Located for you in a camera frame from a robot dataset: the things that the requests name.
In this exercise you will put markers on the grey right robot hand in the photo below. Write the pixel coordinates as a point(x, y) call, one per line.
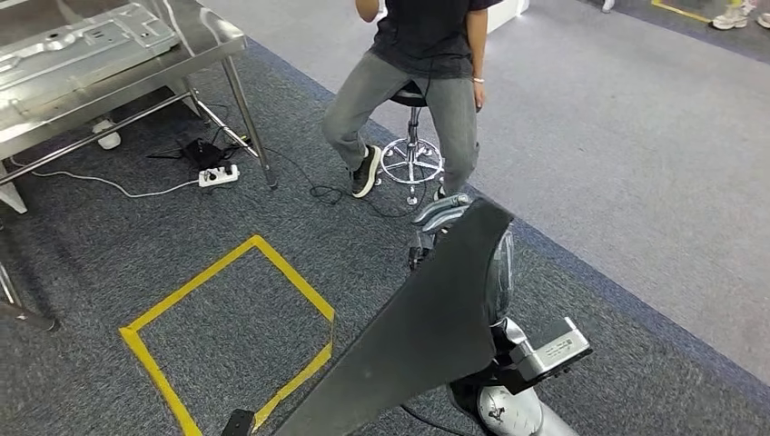
point(502, 271)

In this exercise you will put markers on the black plastic plate bracket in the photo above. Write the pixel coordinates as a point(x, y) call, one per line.
point(421, 337)

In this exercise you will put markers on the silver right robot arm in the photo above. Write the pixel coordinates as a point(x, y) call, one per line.
point(511, 415)

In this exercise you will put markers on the stainless steel workbench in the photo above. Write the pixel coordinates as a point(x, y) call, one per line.
point(204, 36)

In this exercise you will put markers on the chrome base stool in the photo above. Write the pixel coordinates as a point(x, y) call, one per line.
point(412, 129)

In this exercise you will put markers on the yellow floor tape square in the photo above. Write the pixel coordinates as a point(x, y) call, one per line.
point(283, 271)
point(680, 11)

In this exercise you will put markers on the person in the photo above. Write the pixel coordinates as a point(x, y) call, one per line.
point(731, 18)
point(421, 36)

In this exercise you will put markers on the white pillar base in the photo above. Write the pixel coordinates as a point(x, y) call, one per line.
point(508, 12)

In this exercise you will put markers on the white power strip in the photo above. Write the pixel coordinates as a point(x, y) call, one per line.
point(219, 176)

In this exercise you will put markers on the black power adapter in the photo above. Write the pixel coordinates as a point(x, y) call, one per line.
point(201, 153)

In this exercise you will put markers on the white crumpled cloth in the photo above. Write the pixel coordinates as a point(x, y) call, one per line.
point(108, 135)

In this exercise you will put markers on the dark metal stand leg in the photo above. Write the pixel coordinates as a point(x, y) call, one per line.
point(30, 319)

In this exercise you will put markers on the stamped sheet metal panel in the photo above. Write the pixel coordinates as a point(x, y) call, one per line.
point(72, 54)

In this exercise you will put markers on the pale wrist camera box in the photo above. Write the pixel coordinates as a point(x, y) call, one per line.
point(553, 352)

